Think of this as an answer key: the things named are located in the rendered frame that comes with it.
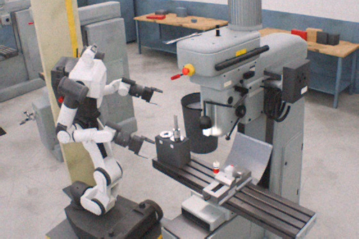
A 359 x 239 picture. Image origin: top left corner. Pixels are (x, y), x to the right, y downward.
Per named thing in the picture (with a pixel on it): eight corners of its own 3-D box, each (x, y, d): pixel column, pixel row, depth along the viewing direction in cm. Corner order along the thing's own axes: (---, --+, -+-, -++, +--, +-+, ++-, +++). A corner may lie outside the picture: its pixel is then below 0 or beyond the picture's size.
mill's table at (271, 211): (297, 246, 181) (299, 236, 178) (150, 166, 264) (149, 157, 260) (317, 223, 195) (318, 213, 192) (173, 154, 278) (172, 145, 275)
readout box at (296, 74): (294, 105, 192) (297, 69, 184) (281, 100, 198) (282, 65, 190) (310, 93, 205) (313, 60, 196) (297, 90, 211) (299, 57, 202)
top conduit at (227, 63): (219, 72, 172) (219, 65, 170) (213, 70, 174) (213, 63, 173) (269, 50, 200) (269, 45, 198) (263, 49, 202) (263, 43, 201)
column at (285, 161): (269, 257, 275) (286, 82, 211) (227, 233, 305) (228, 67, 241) (299, 225, 306) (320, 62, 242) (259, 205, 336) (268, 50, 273)
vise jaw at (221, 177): (229, 188, 211) (230, 182, 209) (214, 180, 219) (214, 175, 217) (236, 182, 215) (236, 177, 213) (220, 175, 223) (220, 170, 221)
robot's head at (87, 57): (81, 66, 198) (81, 52, 193) (86, 58, 207) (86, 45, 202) (91, 67, 198) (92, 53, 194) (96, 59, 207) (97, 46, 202)
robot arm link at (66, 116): (49, 137, 194) (59, 106, 185) (58, 126, 206) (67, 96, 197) (67, 145, 195) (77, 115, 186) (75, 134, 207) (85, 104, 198)
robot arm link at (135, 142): (136, 159, 196) (116, 150, 195) (139, 150, 205) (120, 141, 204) (143, 141, 191) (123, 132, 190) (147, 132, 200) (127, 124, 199)
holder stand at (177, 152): (180, 168, 245) (178, 144, 237) (156, 159, 258) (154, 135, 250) (191, 161, 254) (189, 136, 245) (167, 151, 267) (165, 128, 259)
